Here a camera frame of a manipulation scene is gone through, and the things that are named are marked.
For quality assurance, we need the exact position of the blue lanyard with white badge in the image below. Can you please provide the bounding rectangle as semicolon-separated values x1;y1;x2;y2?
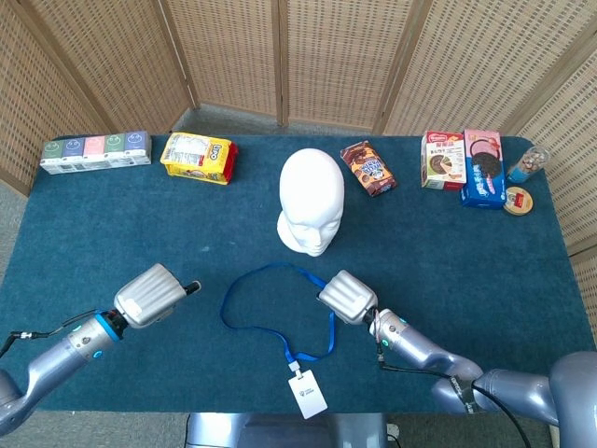
219;262;337;420

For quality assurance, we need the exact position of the pink blue Oreo box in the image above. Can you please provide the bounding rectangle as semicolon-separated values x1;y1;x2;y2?
460;129;507;210

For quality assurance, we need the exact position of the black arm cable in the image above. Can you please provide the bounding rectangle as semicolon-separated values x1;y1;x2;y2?
0;309;102;360
376;353;533;448

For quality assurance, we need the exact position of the white foam mannequin head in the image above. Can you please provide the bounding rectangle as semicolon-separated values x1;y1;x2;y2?
276;147;346;258

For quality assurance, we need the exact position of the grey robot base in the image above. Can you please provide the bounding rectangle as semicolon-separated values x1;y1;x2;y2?
184;413;391;448

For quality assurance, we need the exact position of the round wooden red lid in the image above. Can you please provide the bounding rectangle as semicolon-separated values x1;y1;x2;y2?
503;186;535;217

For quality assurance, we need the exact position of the yellow Lipo biscuit bag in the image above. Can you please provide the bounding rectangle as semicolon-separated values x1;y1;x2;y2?
160;132;239;186

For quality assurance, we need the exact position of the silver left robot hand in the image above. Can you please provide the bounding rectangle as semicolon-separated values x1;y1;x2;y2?
113;262;202;329

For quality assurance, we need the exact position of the blue table carpet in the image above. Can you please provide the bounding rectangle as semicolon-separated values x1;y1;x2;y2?
0;134;597;414

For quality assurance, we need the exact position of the red white cake box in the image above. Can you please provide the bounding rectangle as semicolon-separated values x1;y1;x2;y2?
421;130;467;191

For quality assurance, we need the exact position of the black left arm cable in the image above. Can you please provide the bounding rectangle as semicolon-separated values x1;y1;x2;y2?
0;309;102;360

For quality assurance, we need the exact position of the clear candy jar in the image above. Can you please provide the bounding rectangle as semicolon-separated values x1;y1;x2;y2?
506;146;551;184

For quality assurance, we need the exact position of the brown chocolate cookie pack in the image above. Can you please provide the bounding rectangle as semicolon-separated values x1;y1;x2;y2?
340;141;398;199

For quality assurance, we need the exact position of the pastel tissue multipack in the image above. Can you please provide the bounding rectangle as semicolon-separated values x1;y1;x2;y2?
38;131;153;175

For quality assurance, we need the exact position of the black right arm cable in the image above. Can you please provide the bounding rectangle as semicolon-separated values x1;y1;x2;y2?
376;353;533;448

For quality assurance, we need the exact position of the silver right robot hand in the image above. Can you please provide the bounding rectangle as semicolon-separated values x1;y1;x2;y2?
316;269;379;327

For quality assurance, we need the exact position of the woven bamboo folding screen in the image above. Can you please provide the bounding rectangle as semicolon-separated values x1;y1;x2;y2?
0;0;597;349

